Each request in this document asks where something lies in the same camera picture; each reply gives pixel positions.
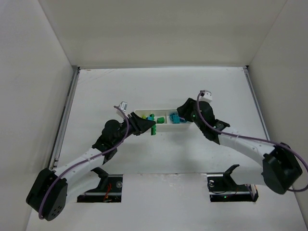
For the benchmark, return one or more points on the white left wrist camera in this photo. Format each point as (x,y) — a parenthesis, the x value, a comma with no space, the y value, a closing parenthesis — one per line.
(122,107)

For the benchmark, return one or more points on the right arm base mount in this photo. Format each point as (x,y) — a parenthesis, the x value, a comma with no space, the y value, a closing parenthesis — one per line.
(223,188)

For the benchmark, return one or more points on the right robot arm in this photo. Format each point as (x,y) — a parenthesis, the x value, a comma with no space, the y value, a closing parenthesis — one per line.
(279,167)

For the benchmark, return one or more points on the white three-compartment tray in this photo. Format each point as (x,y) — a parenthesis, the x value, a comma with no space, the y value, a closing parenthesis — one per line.
(168,125)

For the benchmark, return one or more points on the green lego brick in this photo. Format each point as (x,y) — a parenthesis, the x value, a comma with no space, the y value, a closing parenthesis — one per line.
(161,120)

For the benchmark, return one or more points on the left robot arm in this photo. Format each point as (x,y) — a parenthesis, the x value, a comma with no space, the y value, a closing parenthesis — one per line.
(48,193)

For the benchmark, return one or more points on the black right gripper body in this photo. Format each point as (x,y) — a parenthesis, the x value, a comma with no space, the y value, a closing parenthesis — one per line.
(188,109)

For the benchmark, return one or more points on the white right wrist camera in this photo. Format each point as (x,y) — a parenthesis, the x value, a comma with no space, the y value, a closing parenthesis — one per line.
(206,96)

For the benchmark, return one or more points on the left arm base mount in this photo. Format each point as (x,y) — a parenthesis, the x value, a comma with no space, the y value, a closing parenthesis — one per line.
(108,190)

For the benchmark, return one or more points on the long green lego plate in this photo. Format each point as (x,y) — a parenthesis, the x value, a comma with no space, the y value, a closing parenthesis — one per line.
(153,130)

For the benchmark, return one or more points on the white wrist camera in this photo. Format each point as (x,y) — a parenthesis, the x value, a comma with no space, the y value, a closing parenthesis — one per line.
(122,107)
(206,96)

